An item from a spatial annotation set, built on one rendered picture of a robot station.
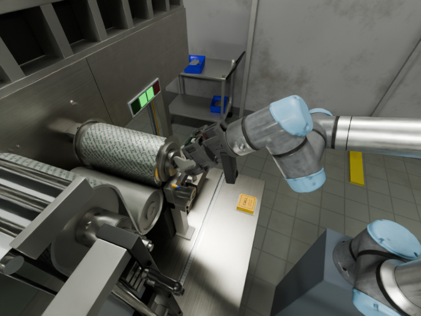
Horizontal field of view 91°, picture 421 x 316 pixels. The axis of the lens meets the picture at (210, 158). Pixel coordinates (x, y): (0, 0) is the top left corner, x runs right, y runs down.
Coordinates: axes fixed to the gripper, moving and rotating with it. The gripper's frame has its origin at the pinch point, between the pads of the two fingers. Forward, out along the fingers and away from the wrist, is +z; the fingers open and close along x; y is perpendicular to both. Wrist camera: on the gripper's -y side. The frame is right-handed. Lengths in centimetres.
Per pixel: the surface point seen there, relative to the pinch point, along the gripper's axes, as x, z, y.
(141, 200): 13.4, 3.7, 3.5
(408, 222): -102, -40, -193
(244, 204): -13.8, 5.4, -35.4
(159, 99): -77, 62, 12
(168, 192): 6.5, 4.1, -1.7
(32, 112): 7.0, 18.8, 35.2
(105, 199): 21.0, -3.8, 12.3
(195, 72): -161, 79, 5
